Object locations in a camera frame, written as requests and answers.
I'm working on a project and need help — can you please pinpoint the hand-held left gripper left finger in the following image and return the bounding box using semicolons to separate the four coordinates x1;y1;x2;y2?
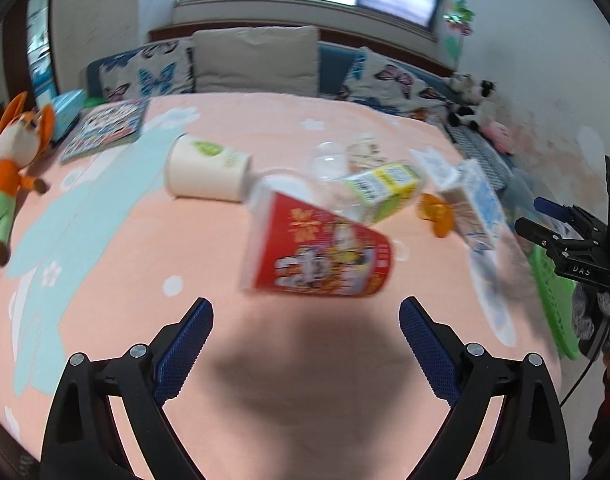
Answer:
40;297;215;480

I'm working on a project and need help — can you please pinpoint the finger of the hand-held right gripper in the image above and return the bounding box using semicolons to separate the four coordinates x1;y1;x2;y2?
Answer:
515;217;578;257
533;197;606;233

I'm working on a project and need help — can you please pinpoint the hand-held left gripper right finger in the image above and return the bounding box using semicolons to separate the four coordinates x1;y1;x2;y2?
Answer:
399;296;572;480

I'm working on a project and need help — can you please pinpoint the white blue drink carton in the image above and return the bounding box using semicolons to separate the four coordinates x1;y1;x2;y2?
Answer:
437;159;508;252

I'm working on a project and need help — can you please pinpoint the green mesh basket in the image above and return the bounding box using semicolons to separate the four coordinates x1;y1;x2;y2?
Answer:
527;247;582;361

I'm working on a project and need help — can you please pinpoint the orange plastic piece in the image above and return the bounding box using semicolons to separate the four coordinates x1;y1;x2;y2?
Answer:
417;192;456;239

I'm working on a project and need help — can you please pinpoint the white printed wrapper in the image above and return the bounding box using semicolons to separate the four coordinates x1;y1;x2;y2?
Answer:
410;148;458;192

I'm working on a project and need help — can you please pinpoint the red printed paper cup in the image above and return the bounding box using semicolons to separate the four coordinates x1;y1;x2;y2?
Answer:
239;190;394;299

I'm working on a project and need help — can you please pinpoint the clear bottle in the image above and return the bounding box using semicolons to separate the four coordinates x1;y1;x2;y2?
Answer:
335;160;421;227

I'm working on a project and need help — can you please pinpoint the white paper cup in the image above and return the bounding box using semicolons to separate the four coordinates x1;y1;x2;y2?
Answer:
164;132;253;204

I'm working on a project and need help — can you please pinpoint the person's right hand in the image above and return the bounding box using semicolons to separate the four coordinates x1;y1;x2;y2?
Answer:
572;284;610;357

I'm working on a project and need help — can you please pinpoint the grey striped cloth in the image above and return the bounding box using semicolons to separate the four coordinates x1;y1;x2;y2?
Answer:
445;125;514;187

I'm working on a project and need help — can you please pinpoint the pink plush toy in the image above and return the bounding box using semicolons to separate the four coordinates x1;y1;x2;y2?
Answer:
480;120;518;156

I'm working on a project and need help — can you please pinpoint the black white cow plush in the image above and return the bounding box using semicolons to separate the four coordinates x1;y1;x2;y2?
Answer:
445;72;498;129

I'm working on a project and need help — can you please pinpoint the right butterfly pillow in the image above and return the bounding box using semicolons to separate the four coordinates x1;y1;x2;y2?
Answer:
337;47;448;122

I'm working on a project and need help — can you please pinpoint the brown wooden headboard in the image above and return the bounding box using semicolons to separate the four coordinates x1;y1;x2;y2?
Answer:
149;24;458;72

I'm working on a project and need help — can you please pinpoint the colourful picture book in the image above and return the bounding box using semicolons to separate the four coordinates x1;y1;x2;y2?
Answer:
60;99;149;164

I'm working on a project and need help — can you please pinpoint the teal box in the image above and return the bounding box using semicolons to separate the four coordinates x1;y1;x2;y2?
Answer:
50;89;88;142

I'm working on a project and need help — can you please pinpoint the orange fox plush toy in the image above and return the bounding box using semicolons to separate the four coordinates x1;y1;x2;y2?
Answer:
0;91;56;267

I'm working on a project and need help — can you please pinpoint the butterfly print pillow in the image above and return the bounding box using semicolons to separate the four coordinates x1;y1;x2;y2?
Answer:
99;39;196;104

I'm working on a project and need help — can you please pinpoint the beige pillow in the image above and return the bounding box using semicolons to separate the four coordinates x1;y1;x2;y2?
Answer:
191;26;320;96

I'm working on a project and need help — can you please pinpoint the black cable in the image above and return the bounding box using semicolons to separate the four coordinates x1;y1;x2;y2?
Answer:
559;302;610;407

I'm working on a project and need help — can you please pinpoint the green flower wall decoration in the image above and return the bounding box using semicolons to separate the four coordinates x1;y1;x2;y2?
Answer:
439;0;474;62

